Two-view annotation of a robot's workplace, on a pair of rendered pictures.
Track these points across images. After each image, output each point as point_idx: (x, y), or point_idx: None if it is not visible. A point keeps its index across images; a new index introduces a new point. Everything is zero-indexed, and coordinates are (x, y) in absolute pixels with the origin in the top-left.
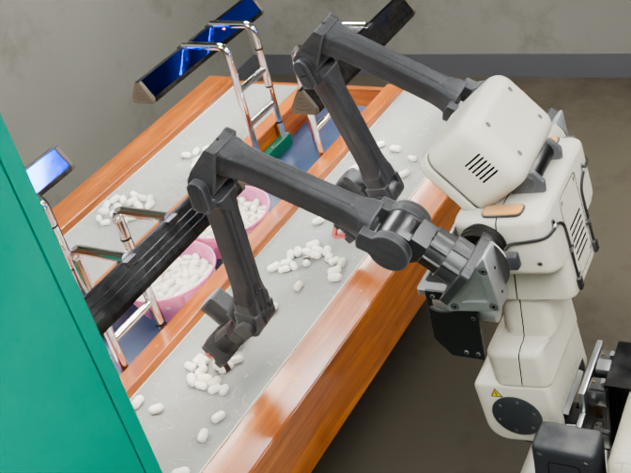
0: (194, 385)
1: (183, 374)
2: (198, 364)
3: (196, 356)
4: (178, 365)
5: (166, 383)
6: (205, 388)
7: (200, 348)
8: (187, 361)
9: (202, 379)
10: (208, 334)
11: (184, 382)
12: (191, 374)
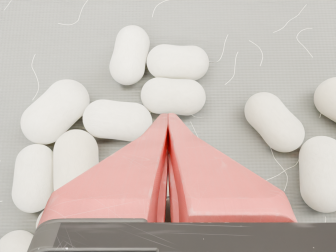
0: (20, 151)
1: (96, 50)
2: (143, 88)
3: (181, 51)
4: (138, 2)
5: (39, 15)
6: (19, 209)
7: (248, 27)
8: (137, 32)
9: (53, 170)
10: (331, 12)
11: (59, 79)
12: (57, 103)
